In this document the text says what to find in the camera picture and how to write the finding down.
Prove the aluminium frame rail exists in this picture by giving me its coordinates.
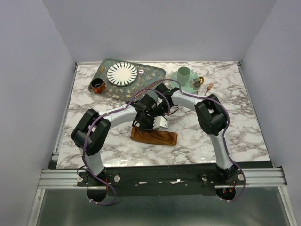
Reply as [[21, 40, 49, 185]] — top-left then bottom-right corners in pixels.
[[38, 168, 287, 189]]

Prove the mint green cup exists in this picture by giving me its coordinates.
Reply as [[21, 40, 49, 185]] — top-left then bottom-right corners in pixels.
[[177, 66, 191, 86]]

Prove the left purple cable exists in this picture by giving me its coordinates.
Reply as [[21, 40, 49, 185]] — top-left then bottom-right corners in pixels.
[[82, 88, 170, 206]]

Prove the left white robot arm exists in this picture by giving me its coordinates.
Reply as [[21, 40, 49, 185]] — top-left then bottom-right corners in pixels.
[[71, 91, 158, 186]]

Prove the copper black mug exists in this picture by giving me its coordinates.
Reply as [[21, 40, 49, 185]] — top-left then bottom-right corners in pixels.
[[89, 78, 106, 94]]

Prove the gold spoon with flower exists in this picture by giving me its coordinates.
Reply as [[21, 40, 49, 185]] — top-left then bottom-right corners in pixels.
[[190, 77, 204, 93]]

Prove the orange-brown cloth napkin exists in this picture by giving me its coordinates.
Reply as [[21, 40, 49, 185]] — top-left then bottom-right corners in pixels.
[[130, 127, 178, 146]]

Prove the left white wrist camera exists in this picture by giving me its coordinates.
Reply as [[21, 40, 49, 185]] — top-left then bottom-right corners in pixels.
[[153, 116, 169, 130]]

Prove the teal floral serving tray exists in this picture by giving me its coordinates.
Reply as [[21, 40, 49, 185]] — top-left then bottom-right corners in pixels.
[[92, 58, 166, 101]]

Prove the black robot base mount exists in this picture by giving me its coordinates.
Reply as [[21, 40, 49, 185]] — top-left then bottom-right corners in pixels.
[[77, 163, 244, 197]]

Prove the copper fork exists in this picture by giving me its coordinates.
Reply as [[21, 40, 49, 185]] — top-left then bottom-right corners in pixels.
[[204, 82, 214, 96]]

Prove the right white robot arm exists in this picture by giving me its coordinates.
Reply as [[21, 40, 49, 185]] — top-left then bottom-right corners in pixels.
[[155, 83, 237, 185]]

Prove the mint green saucer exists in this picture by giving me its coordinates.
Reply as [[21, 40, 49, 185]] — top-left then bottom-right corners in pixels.
[[170, 72, 201, 94]]

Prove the white black striped plate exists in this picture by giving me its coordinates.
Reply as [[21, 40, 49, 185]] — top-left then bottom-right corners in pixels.
[[107, 62, 138, 86]]

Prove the copper table knife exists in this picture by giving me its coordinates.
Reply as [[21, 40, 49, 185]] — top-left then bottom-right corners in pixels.
[[133, 81, 161, 98]]

